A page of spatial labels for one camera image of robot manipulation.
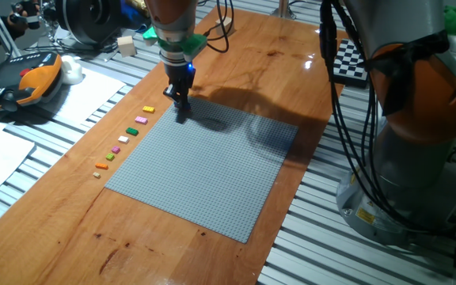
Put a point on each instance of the blue long Lego brick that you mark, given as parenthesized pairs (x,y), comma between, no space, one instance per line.
(185,109)

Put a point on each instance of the light pink Lego brick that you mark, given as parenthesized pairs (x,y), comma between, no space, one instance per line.
(141,120)

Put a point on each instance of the black round spool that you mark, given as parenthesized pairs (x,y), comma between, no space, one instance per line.
(87,20)

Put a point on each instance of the dark green Lego brick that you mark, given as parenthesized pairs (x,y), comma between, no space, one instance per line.
(132,131)

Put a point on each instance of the green printed camera mount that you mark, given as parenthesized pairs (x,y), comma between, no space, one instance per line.
(194,41)

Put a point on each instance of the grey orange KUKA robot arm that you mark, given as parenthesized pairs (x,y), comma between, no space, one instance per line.
(410,178)

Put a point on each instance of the grey Lego baseplate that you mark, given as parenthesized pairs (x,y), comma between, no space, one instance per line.
(212,170)

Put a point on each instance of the small magenta Lego brick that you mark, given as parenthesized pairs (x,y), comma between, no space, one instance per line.
(115,150)

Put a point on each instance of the small lime Lego brick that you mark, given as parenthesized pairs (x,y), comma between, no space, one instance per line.
(110,156)

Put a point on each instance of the thin orange Lego brick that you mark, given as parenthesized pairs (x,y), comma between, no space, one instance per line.
(101,166)

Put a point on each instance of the metal frame post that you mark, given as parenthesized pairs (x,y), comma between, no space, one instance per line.
(283,8)

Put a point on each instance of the large wooden board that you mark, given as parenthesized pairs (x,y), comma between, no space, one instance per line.
(73,237)

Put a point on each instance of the white rounded plastic object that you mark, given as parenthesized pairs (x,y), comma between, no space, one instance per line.
(71,71)

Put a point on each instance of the plain wooden cube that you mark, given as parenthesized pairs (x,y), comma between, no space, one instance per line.
(228,28)
(126,46)

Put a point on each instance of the yellow Lego brick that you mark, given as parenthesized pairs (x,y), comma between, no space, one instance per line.
(148,109)

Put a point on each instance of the person hand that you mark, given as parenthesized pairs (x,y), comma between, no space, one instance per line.
(26,16)

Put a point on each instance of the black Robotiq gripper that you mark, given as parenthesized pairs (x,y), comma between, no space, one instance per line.
(179,77)

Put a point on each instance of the white Lego brick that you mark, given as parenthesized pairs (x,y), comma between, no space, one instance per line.
(123,139)

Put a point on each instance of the gold foil bag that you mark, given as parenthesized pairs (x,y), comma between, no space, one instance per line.
(137,7)

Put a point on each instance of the black white checkerboard plate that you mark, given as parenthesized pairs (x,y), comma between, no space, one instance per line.
(350,63)

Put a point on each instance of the orange black teach pendant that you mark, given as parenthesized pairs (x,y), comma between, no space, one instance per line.
(26,81)

